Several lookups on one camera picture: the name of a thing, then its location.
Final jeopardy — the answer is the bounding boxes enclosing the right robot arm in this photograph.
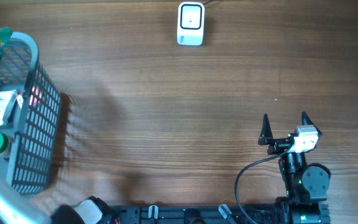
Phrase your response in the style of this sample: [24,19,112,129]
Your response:
[258,112,331,224]

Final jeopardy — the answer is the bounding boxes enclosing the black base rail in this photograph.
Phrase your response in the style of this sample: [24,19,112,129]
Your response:
[111,203,291,224]

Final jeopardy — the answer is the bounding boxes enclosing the grey plastic shopping basket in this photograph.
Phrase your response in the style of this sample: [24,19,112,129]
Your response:
[0,31,62,198]

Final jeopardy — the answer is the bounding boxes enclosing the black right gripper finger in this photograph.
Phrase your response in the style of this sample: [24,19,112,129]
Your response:
[258,114,273,144]
[301,111,322,136]

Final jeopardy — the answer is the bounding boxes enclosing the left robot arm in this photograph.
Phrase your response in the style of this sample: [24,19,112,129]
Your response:
[0,176,118,224]

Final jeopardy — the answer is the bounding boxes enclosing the black camera cable right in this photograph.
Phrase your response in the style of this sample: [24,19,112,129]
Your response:
[234,142,295,224]

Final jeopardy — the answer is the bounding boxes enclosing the white paper packet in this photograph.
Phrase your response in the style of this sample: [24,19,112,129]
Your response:
[0,90,17,126]

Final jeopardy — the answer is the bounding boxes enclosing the red white small packet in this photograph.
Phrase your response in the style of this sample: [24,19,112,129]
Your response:
[16,87,46,108]

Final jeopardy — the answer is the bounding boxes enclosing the white barcode scanner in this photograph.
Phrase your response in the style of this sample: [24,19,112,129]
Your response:
[177,1,205,46]

